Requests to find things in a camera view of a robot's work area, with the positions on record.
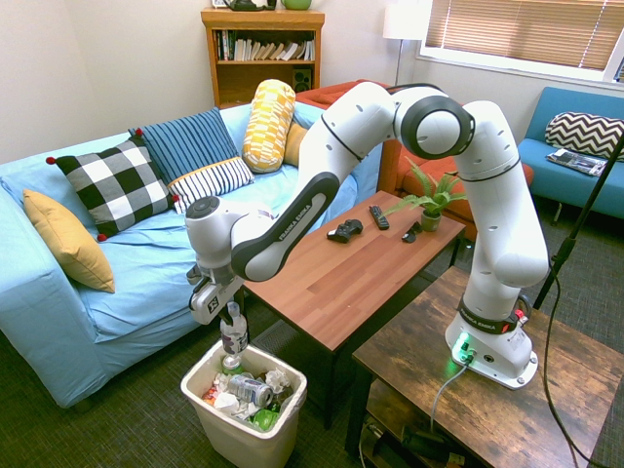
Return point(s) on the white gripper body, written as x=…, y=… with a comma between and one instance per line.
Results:
x=209, y=304

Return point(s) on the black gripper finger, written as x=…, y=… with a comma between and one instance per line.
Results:
x=226, y=323

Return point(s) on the clear plastic bottle purple label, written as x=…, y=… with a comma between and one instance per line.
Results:
x=235, y=341

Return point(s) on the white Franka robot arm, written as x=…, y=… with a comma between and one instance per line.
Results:
x=507, y=219

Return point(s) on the white trash bin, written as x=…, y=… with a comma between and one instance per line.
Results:
x=234, y=434

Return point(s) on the red wrapper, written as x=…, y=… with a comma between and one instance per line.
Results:
x=212, y=392

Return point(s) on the silver drink can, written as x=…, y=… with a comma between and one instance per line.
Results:
x=251, y=390

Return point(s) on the crumpled white paper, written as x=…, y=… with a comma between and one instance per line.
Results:
x=226, y=402
x=278, y=378

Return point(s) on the light blue sofa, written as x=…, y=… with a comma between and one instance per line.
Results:
x=146, y=263

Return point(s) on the green wrapper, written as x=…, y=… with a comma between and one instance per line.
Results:
x=265, y=419

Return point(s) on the reddish wooden coffee table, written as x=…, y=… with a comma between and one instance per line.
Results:
x=341, y=283

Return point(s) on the black game controller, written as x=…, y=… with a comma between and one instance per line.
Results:
x=345, y=230

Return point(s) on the black white checked pillow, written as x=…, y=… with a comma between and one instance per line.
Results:
x=117, y=185

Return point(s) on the mustard yellow pillow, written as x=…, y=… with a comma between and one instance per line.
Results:
x=68, y=239

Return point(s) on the blue striped pillow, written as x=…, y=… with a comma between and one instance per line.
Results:
x=190, y=146

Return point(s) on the tan yellow pillow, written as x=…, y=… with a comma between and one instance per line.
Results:
x=295, y=144

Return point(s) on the black remote control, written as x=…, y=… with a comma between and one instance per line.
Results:
x=378, y=217

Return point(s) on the yellow white patterned bolster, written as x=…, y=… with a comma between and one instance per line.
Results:
x=268, y=127

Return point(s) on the black sunglasses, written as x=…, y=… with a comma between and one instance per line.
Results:
x=412, y=233

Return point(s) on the potted green fern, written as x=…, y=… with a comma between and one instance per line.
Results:
x=431, y=219

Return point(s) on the black device under table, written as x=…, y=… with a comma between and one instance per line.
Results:
x=429, y=443

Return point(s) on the wooden bookshelf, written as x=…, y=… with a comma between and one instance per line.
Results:
x=263, y=73

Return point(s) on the black speaker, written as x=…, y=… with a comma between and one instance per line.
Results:
x=302, y=79

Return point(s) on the row of books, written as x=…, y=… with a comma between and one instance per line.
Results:
x=263, y=50

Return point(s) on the dark rustic wooden stand table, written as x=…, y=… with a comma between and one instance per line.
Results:
x=487, y=414

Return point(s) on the black white ornament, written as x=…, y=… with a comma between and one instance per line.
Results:
x=251, y=4

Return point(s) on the green bowl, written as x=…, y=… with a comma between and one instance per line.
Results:
x=297, y=4

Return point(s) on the white floor lamp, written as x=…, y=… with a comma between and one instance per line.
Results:
x=407, y=19

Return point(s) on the bright blue sofa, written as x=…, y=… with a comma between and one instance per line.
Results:
x=560, y=166

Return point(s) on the magazine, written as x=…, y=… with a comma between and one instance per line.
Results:
x=575, y=162

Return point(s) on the black white chevron pillow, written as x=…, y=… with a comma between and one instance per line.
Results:
x=582, y=134

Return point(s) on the wooden window blind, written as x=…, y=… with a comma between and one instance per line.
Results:
x=512, y=29

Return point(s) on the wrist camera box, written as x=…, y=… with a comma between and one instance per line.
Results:
x=197, y=277

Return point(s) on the black camera stand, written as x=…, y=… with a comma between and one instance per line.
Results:
x=568, y=246

